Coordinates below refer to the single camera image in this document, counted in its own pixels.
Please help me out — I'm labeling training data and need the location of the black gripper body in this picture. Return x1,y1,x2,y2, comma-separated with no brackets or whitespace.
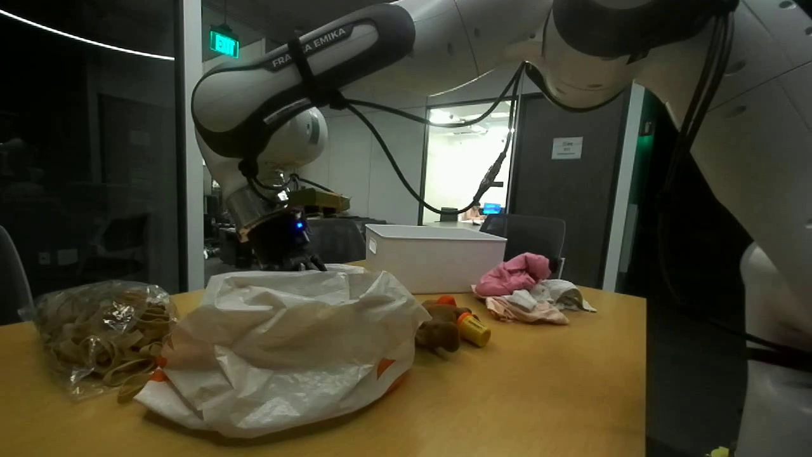
247,207,329,275

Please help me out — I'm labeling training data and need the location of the brown moose plush toy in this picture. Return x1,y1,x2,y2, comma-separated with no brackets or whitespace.
414,295,470,359

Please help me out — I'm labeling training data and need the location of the yellow cylinder toy orange cap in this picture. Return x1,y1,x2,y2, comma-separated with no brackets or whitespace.
454,307,494,350

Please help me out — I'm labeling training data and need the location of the white plastic carrier bag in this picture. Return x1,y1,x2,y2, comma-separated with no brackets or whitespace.
131,263,433,442

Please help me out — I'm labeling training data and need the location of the clear bag of rubber bands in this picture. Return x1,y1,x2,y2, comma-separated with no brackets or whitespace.
18,279,178,407

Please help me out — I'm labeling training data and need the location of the grey office chair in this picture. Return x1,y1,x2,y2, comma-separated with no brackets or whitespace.
304,216,369,266
480,210,572,279

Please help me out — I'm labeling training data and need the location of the white plastic storage bin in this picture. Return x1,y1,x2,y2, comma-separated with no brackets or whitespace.
360,220,511,298

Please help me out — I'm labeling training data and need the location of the green exit sign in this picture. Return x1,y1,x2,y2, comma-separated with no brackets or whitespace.
206,28,243,62

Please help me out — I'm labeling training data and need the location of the pink cloth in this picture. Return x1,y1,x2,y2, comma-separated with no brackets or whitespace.
470,248,556,303

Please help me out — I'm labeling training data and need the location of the cream white cloth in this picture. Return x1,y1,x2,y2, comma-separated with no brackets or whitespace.
485,275,599,327

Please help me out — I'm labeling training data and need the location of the dark chair backrest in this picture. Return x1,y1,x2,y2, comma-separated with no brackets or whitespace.
0,220,39,329

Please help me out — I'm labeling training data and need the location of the white paper door sign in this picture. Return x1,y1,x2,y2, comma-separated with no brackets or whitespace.
547,133,587,166

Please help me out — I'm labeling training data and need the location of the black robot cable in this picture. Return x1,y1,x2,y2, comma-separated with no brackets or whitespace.
336,59,527,219

